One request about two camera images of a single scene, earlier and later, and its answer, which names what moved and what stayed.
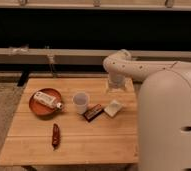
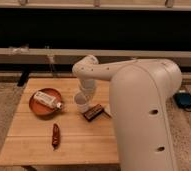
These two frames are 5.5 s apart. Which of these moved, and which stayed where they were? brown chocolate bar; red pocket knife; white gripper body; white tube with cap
Moved: white gripper body
Stayed: white tube with cap; brown chocolate bar; red pocket knife
